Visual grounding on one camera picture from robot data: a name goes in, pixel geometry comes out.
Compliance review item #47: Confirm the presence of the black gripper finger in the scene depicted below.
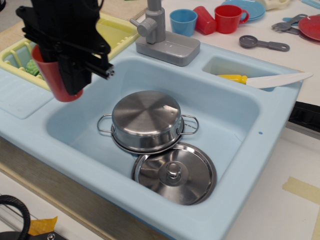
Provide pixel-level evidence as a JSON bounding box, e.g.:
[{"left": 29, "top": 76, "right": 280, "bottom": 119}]
[
  {"left": 39, "top": 44, "right": 59, "bottom": 63},
  {"left": 57, "top": 54, "right": 92, "bottom": 96}
]

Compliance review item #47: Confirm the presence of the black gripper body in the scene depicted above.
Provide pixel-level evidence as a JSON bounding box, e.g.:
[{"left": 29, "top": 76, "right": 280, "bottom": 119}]
[{"left": 15, "top": 0, "right": 114, "bottom": 79}]

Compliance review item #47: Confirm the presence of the red plastic tumbler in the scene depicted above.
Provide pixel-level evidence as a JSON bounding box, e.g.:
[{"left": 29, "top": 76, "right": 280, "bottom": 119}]
[{"left": 31, "top": 44, "right": 83, "bottom": 103}]

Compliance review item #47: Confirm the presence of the blue plastic cup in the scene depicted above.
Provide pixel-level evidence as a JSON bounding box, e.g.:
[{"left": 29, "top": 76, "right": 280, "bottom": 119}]
[{"left": 169, "top": 9, "right": 198, "bottom": 37}]

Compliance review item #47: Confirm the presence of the light blue toy sink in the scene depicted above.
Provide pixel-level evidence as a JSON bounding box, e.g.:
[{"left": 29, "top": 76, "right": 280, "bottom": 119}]
[{"left": 0, "top": 43, "right": 301, "bottom": 240}]

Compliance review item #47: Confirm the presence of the green toy cabbage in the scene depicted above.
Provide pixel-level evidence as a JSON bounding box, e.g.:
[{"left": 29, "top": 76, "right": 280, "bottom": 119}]
[{"left": 25, "top": 59, "right": 40, "bottom": 77}]

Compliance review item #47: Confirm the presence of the yellow dish rack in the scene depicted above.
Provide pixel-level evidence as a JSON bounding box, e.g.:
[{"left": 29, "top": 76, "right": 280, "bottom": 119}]
[{"left": 0, "top": 13, "right": 139, "bottom": 91}]

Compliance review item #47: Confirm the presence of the steel pot upside down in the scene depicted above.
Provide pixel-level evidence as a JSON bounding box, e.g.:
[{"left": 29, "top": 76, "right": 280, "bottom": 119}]
[{"left": 107, "top": 90, "right": 188, "bottom": 155}]

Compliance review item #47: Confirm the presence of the grey toy faucet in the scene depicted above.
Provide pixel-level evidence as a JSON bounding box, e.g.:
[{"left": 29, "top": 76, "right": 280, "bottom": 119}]
[{"left": 130, "top": 0, "right": 201, "bottom": 67}]

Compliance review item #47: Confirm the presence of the red tumbler lying down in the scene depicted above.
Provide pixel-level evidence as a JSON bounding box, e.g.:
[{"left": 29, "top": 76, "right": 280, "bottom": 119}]
[{"left": 193, "top": 6, "right": 217, "bottom": 35}]

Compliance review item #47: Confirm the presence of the steel pot lid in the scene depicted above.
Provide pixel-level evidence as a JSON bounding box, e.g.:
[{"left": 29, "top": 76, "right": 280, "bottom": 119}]
[{"left": 131, "top": 142, "right": 218, "bottom": 206}]

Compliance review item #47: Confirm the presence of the yellow tape piece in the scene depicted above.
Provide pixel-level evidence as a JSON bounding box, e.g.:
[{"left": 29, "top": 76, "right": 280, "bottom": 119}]
[{"left": 27, "top": 216, "right": 58, "bottom": 236}]

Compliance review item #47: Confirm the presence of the grey toy spoon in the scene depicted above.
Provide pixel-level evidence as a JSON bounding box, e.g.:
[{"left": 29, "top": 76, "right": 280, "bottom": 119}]
[{"left": 239, "top": 35, "right": 290, "bottom": 52}]

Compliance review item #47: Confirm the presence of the white yellow toy knife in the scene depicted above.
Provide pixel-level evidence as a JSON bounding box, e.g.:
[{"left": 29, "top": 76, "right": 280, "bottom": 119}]
[{"left": 218, "top": 72, "right": 313, "bottom": 89}]

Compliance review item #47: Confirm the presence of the blue plastic plate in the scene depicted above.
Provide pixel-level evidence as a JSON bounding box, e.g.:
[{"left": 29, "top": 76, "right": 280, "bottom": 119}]
[{"left": 222, "top": 0, "right": 266, "bottom": 21}]

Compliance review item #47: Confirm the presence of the grey toy fork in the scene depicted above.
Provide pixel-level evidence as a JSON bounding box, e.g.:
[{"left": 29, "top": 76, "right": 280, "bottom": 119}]
[{"left": 271, "top": 22, "right": 300, "bottom": 35}]

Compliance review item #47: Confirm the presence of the blue toy utensil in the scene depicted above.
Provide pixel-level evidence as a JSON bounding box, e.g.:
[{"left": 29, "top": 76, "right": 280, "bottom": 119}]
[{"left": 282, "top": 17, "right": 298, "bottom": 26}]

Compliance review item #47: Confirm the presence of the grey toy knife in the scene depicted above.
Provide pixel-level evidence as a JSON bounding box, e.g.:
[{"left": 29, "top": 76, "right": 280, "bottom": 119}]
[{"left": 287, "top": 14, "right": 308, "bottom": 25}]

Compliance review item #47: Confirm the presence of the red plastic plate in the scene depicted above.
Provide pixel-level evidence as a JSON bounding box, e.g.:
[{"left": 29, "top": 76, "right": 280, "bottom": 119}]
[{"left": 298, "top": 15, "right": 320, "bottom": 41}]

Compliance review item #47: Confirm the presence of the beige masking tape strip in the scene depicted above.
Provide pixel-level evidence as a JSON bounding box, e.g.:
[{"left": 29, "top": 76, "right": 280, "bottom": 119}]
[{"left": 282, "top": 176, "right": 320, "bottom": 205}]

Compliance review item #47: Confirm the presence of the black corrugated cable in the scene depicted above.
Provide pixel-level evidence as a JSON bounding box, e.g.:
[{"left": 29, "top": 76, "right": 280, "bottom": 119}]
[{"left": 0, "top": 194, "right": 31, "bottom": 236}]

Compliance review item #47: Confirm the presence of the red mug with handle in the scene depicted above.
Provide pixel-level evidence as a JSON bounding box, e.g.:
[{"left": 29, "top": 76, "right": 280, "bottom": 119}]
[{"left": 214, "top": 4, "right": 250, "bottom": 34}]

